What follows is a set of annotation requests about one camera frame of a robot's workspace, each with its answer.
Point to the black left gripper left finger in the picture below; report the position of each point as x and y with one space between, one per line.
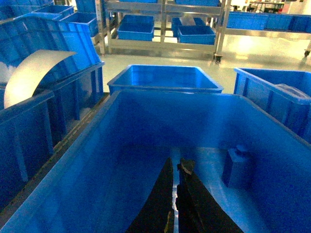
157 214

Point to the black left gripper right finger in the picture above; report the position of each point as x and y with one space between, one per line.
198 211

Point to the blue bottle-shaped block part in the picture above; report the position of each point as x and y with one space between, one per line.
238 168

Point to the blue bin behind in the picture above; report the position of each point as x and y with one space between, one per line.
164 78

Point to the blue bin right side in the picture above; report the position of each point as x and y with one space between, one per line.
284 94

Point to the blue bin left side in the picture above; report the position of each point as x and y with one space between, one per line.
29 130

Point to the far steel rack with bins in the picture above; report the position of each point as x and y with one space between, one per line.
190 28

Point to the curved grey sheet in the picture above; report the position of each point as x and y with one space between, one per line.
29 73

